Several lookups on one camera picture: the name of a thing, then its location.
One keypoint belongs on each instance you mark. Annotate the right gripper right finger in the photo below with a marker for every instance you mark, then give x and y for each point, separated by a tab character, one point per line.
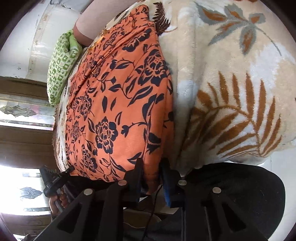
204	198

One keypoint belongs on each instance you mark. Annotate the dark wooden window frame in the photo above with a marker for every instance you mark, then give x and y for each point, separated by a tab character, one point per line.
27	122

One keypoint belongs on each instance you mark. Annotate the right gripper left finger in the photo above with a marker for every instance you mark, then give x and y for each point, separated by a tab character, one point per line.
98	215

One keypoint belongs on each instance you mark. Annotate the grey pillow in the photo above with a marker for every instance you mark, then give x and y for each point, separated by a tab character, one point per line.
76	5

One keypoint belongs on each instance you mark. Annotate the green white patterned pillow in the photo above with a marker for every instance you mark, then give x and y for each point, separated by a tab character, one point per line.
65	54

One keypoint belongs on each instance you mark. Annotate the orange floral garment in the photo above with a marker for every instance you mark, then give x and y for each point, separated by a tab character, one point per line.
120	106

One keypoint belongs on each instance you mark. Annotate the left hand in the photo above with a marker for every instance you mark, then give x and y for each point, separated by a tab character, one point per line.
60	201

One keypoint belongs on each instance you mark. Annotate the pink brown bolster pillow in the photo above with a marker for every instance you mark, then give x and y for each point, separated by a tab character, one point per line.
94	19

